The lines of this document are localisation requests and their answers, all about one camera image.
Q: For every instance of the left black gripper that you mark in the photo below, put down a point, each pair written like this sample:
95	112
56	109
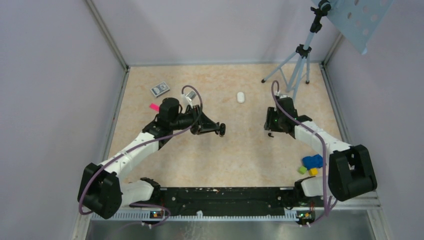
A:
201	123

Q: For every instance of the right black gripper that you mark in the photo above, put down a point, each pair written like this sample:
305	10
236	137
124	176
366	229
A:
269	124

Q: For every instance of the black earbud case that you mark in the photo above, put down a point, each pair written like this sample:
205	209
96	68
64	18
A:
222	129

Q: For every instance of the white earbud charging case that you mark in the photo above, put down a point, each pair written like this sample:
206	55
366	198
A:
240	97

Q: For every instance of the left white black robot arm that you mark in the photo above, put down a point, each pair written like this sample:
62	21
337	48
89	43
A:
102	190

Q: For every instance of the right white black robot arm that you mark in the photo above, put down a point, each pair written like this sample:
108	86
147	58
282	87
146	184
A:
347	170

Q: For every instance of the light blue tripod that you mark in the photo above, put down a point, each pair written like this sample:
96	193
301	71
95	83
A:
302	67

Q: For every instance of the green cube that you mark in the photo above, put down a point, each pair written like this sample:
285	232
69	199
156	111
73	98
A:
302	170

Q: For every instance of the blue toy car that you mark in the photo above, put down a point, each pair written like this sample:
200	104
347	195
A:
311	162

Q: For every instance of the yellow cube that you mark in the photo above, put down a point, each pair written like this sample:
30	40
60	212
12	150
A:
313	171

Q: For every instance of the pink marker piece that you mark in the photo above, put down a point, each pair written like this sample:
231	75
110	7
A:
154	107

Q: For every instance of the playing card deck box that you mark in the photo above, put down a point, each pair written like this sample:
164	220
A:
160	89

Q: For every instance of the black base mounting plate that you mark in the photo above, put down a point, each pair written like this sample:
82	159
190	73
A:
232	201

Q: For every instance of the perforated blue metal panel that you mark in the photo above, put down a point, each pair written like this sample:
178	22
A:
356	20

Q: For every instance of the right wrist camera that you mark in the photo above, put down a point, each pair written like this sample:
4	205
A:
281	95

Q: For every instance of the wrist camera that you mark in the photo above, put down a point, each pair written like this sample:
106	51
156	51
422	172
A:
188	98
281	95

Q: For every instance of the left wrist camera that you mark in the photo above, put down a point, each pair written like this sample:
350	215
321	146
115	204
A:
188	98

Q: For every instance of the white toothed cable rail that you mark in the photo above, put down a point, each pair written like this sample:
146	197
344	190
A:
147	216

